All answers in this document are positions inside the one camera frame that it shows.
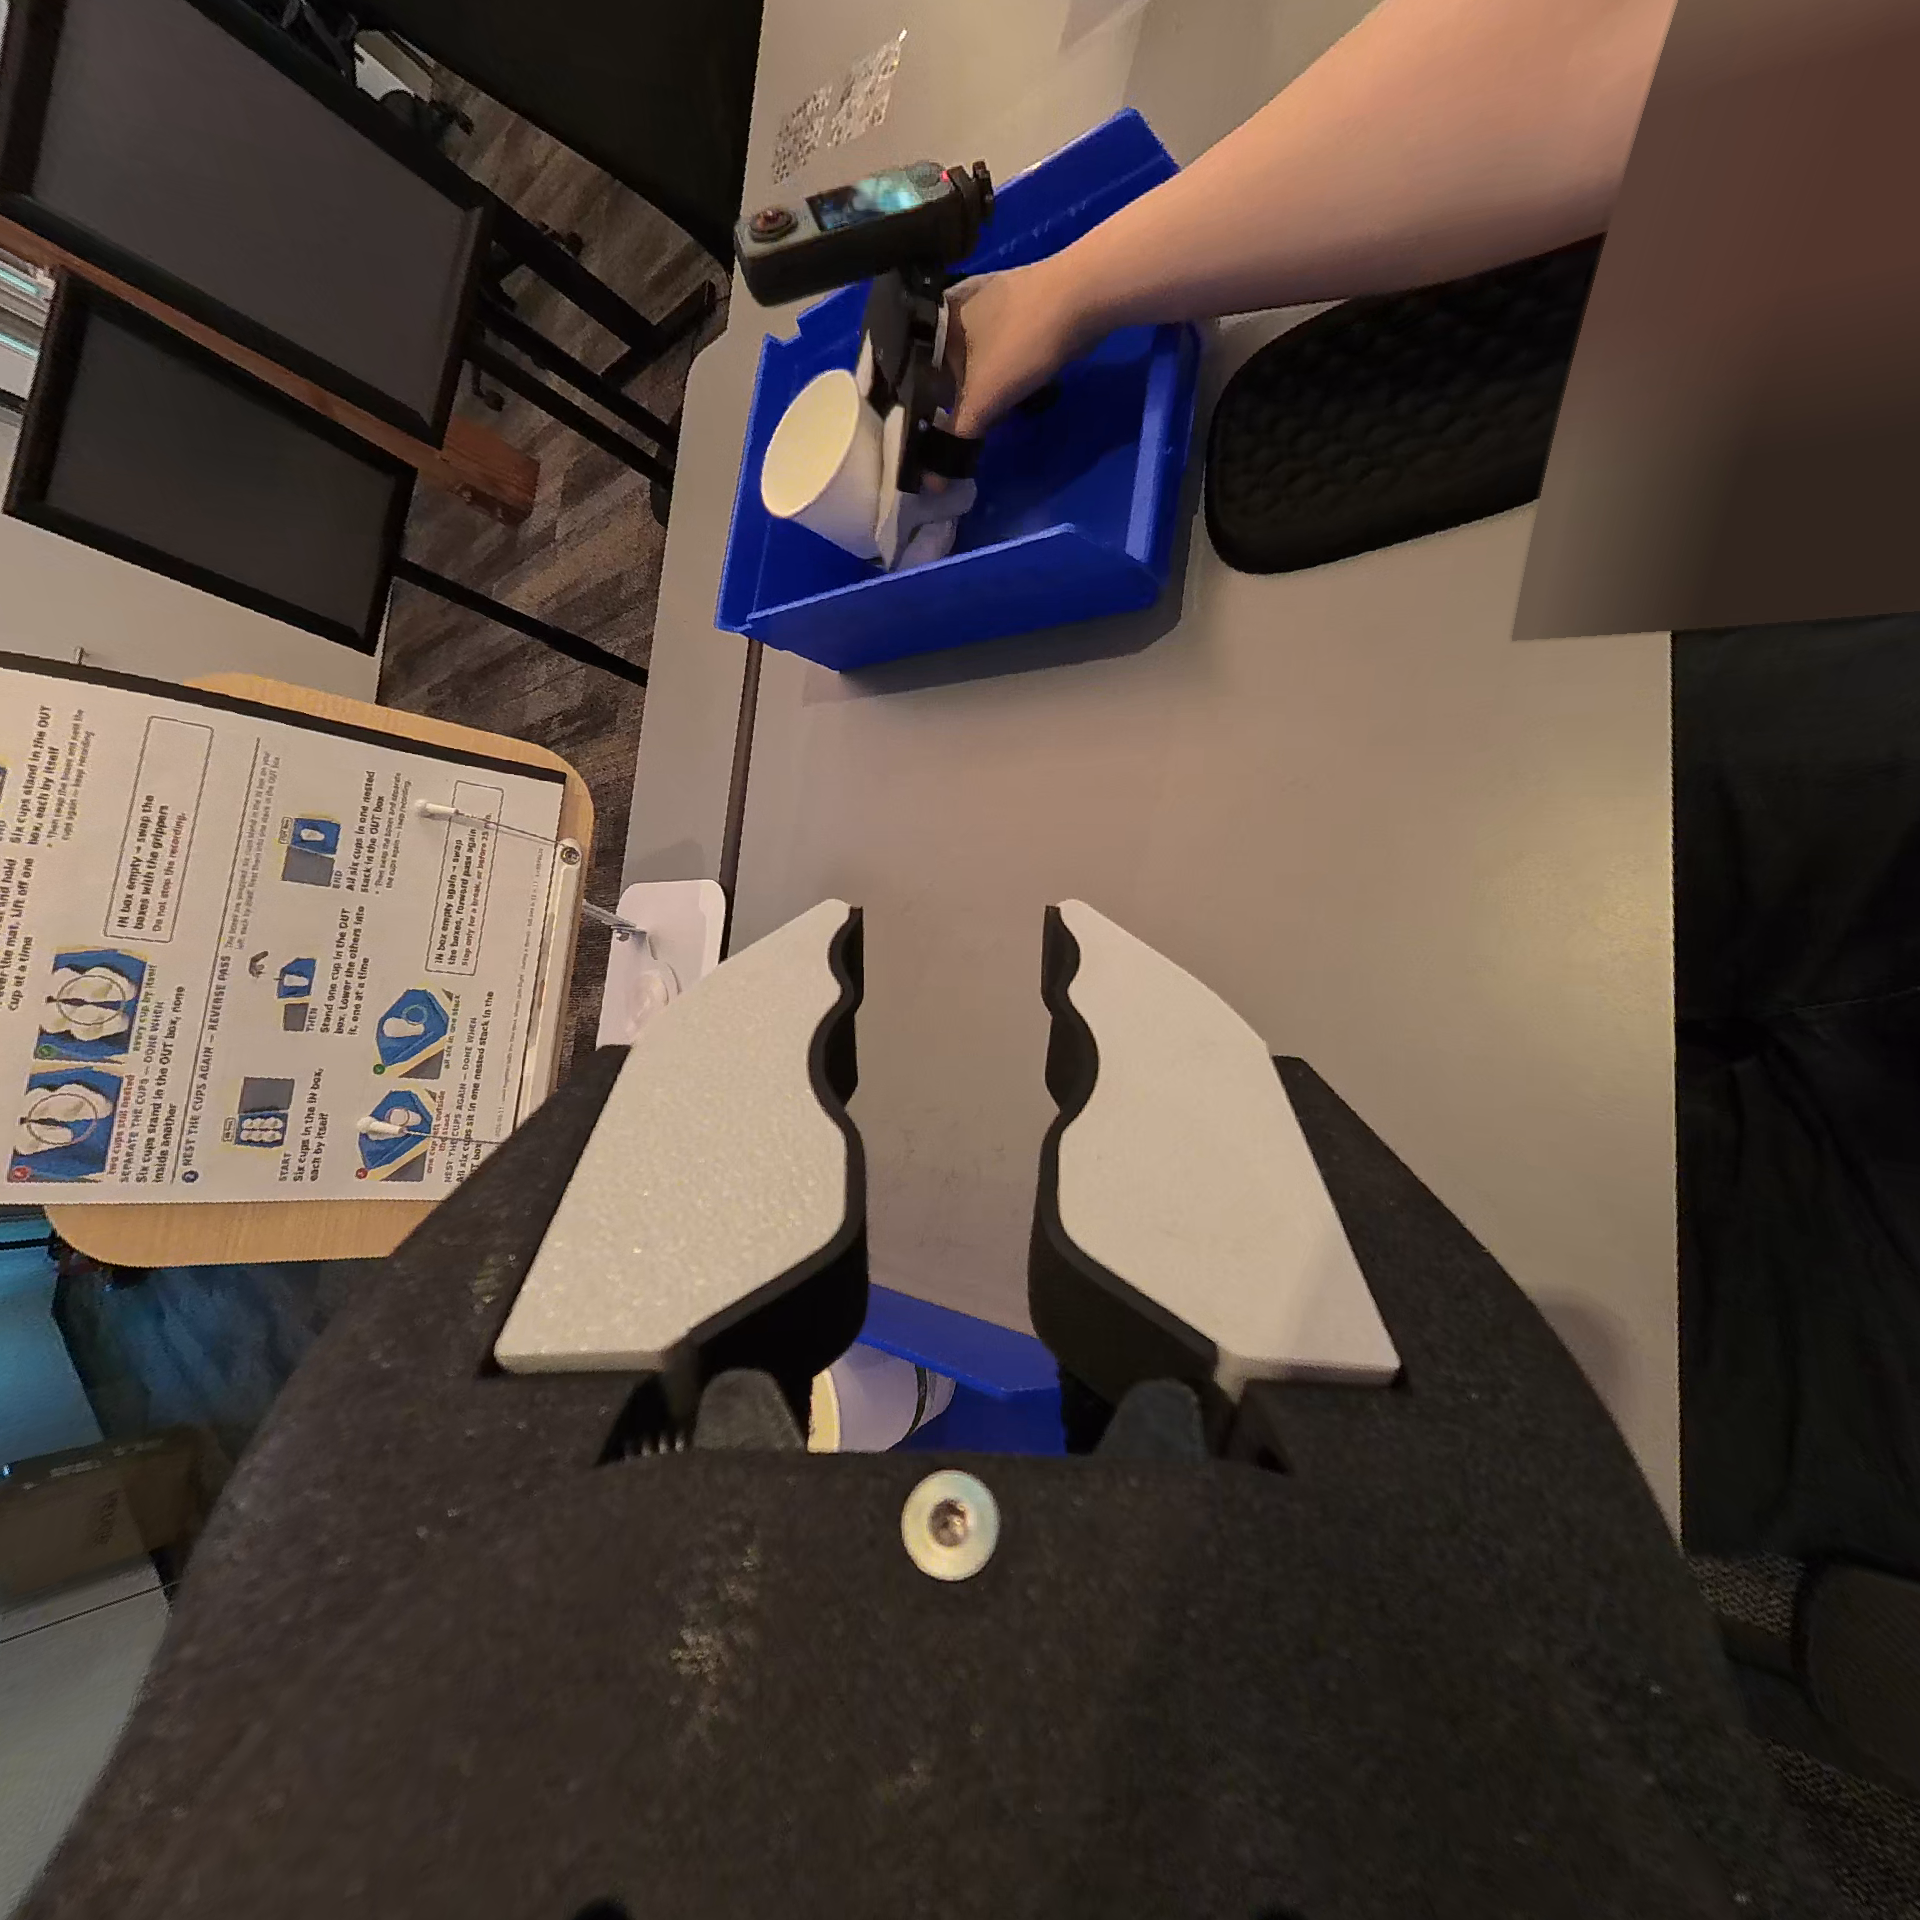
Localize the white board stand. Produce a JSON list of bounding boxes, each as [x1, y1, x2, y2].
[[587, 872, 733, 1047]]

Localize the person's dark pants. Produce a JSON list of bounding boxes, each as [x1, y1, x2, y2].
[[1676, 617, 1920, 1578]]

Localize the white paper cup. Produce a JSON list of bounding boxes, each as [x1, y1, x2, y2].
[[761, 377, 902, 557], [812, 1346, 956, 1458]]

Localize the person's right hand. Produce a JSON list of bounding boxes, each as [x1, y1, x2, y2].
[[946, 256, 1137, 437]]

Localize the person's right forearm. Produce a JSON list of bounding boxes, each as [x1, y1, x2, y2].
[[1082, 3, 1684, 339]]

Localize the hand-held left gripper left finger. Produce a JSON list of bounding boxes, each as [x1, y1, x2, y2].
[[491, 902, 872, 1442]]

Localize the wooden instruction board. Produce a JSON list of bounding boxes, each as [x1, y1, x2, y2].
[[3, 656, 603, 1269]]

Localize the blue plastic bin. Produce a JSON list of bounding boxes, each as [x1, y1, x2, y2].
[[806, 1287, 1072, 1458], [717, 112, 1203, 672]]

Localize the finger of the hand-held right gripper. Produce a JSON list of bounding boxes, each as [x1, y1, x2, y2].
[[854, 296, 914, 423], [878, 445, 982, 573]]

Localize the black framed panel on stand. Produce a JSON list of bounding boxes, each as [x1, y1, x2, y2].
[[3, 286, 424, 656], [3, 3, 497, 453]]

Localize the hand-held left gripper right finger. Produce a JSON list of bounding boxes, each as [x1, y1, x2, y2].
[[1032, 896, 1405, 1458]]

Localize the black textured pad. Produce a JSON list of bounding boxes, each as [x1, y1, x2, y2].
[[1207, 242, 1608, 579]]

